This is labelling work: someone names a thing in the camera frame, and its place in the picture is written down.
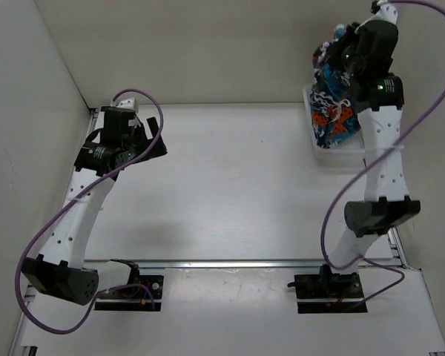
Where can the white perforated plastic basket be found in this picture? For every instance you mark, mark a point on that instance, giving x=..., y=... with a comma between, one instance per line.
x=347, y=157

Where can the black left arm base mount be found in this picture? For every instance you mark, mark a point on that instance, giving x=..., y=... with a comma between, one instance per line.
x=134, y=299

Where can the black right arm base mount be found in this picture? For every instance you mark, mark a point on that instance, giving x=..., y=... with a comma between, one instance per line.
x=335, y=294

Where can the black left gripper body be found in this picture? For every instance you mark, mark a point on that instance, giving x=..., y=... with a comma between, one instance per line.
x=135, y=143

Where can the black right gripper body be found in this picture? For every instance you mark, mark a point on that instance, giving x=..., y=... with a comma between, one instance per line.
x=344, y=53

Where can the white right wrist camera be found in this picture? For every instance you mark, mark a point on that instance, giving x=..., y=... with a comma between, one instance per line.
x=384, y=10

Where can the aluminium right frame rail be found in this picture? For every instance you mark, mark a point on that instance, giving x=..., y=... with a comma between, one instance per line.
x=396, y=238

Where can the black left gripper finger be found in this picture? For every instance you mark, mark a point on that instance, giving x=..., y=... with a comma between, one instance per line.
x=153, y=126
x=158, y=150

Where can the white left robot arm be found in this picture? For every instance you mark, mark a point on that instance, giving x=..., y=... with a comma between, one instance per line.
x=58, y=270

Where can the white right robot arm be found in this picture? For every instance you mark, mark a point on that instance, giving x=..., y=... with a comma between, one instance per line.
x=364, y=52

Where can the colourful patterned shorts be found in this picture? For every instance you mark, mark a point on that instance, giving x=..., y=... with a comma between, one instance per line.
x=332, y=117

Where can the aluminium left frame rail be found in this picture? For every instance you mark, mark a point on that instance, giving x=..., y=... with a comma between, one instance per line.
x=78, y=181

